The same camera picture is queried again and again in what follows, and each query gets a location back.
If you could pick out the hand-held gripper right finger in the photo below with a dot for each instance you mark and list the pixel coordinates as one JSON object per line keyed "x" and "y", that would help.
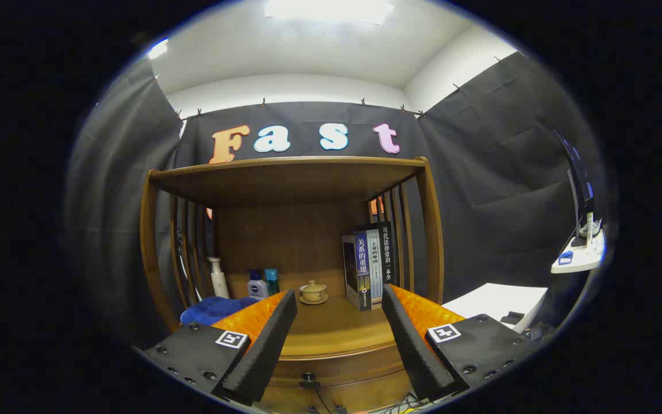
{"x": 411, "y": 345}

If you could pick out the computer monitor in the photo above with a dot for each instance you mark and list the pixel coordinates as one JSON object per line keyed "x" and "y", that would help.
{"x": 579, "y": 184}

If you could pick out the white side shelf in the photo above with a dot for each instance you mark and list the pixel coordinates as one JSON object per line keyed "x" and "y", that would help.
{"x": 587, "y": 261}

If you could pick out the black device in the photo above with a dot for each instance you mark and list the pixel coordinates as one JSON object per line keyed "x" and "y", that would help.
{"x": 539, "y": 332}

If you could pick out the white pump bottle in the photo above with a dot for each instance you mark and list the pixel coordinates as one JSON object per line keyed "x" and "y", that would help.
{"x": 219, "y": 284}

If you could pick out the book with black spine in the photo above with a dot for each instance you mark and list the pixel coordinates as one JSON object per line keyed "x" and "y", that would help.
{"x": 387, "y": 253}

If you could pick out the small blue item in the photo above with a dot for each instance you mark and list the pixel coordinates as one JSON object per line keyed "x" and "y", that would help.
{"x": 565, "y": 257}

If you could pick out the book with blue spine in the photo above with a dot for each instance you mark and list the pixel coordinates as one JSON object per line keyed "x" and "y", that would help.
{"x": 361, "y": 270}

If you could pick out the book with pale spine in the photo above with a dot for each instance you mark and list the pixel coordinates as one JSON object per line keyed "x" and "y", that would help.
{"x": 374, "y": 264}

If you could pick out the white box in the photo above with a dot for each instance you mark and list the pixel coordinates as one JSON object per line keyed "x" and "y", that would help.
{"x": 492, "y": 299}

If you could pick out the white bottle with blue cap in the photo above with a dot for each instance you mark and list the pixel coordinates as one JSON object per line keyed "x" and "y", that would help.
{"x": 257, "y": 289}

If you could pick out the wooden cabinet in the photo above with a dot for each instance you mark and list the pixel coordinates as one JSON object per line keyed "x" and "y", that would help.
{"x": 285, "y": 241}

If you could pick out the wooden drawer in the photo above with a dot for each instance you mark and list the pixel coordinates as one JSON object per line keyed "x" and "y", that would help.
{"x": 354, "y": 368}

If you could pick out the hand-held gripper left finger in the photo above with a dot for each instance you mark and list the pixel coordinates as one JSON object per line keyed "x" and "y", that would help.
{"x": 270, "y": 345}

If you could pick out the black drawer knob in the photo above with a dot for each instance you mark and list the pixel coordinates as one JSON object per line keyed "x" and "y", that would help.
{"x": 308, "y": 379}

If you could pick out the teal bottle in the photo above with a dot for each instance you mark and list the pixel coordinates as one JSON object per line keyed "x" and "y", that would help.
{"x": 272, "y": 282}

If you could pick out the beige lidded tea cup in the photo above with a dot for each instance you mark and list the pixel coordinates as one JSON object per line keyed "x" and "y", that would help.
{"x": 313, "y": 292}

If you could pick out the blue towel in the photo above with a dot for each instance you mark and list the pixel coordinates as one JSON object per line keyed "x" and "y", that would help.
{"x": 210, "y": 310}

